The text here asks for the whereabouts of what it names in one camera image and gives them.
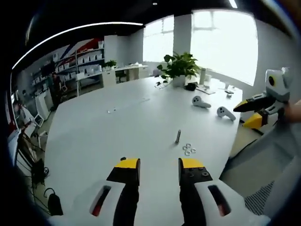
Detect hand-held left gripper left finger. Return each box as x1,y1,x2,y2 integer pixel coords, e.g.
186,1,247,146
48,158,141,226

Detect white handheld controller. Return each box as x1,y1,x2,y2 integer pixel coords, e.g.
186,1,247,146
192,96,212,110
216,106,237,121

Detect curved ceiling light strip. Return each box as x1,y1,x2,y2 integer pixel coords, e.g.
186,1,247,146
11,22,143,70

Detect white flat tray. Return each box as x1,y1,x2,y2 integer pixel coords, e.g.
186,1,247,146
196,86,216,95

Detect narrow window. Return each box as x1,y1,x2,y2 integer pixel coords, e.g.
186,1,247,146
143,15,174,63

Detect white rolling cabinet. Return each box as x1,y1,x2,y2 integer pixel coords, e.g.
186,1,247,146
35,94,51,127

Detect black laptop stand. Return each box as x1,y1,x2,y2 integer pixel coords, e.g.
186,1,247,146
16,131,45,170

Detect wide window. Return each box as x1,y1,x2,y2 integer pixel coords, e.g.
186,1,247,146
190,9,258,87

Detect tangled black cables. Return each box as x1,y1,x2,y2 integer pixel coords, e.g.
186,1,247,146
14,131,56,212

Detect shelving with white boxes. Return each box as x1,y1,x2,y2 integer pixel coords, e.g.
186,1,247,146
30,41,105,95

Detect white bottle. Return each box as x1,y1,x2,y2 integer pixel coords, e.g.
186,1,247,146
199,67,207,85

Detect grey mesh office chair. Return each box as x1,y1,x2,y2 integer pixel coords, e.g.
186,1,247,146
220,122,301,218

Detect person's right hand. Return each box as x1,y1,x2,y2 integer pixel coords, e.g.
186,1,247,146
283,100,301,123

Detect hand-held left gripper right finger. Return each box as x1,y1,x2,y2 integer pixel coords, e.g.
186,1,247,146
178,157,271,226

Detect white desk cabinet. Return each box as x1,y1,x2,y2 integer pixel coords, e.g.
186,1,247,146
102,63,149,87

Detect small green potted plant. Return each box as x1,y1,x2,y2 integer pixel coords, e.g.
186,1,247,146
104,60,118,70

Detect large green potted plant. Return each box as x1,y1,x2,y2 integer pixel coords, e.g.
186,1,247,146
157,52,202,88

